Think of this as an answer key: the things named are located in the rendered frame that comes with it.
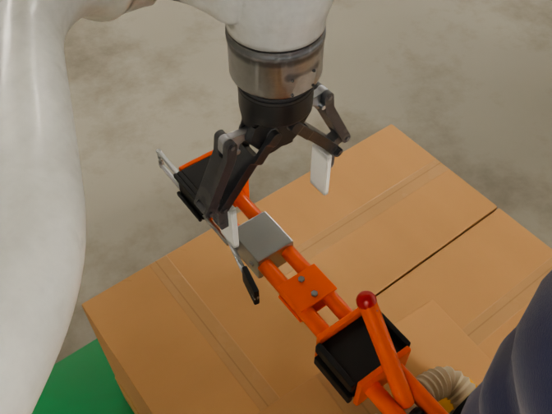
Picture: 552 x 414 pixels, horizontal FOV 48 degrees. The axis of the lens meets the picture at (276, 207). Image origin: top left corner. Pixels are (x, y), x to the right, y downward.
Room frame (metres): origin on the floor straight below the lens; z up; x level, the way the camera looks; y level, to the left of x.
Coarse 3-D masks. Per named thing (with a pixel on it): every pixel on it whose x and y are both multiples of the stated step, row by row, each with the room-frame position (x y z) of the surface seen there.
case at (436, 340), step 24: (432, 312) 0.48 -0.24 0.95; (408, 336) 0.44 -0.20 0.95; (432, 336) 0.44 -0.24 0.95; (456, 336) 0.44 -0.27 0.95; (408, 360) 0.40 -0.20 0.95; (432, 360) 0.40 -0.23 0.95; (456, 360) 0.40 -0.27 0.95; (480, 360) 0.41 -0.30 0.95; (312, 384) 0.37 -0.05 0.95; (384, 384) 0.37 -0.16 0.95; (264, 408) 0.33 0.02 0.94; (288, 408) 0.33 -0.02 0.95; (312, 408) 0.33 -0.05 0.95; (336, 408) 0.33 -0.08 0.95; (360, 408) 0.33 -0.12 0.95
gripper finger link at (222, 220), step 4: (220, 200) 0.43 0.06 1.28; (200, 204) 0.42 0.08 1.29; (220, 204) 0.43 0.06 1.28; (200, 208) 0.42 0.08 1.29; (204, 208) 0.42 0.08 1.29; (216, 212) 0.42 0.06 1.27; (216, 216) 0.43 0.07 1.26; (220, 216) 0.42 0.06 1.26; (224, 216) 0.43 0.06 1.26; (216, 220) 0.43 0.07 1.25; (220, 220) 0.42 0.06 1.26; (224, 220) 0.43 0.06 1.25; (220, 224) 0.42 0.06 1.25; (224, 224) 0.43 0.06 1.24; (228, 224) 0.43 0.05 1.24; (220, 228) 0.42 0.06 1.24
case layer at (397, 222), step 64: (384, 128) 1.32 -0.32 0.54; (320, 192) 1.07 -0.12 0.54; (384, 192) 1.07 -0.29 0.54; (448, 192) 1.07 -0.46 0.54; (192, 256) 0.87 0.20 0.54; (320, 256) 0.87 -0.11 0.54; (384, 256) 0.87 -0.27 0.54; (448, 256) 0.87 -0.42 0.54; (512, 256) 0.87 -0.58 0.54; (128, 320) 0.69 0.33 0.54; (192, 320) 0.69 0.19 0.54; (256, 320) 0.69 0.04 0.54; (512, 320) 0.69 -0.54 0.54; (128, 384) 0.59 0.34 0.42; (192, 384) 0.54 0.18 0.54; (256, 384) 0.54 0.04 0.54
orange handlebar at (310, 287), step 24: (240, 192) 0.61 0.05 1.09; (264, 264) 0.48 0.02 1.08; (312, 264) 0.48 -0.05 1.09; (288, 288) 0.44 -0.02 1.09; (312, 288) 0.44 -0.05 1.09; (336, 288) 0.44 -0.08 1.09; (312, 312) 0.41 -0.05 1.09; (336, 312) 0.41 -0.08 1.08; (384, 408) 0.28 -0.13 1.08; (432, 408) 0.28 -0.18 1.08
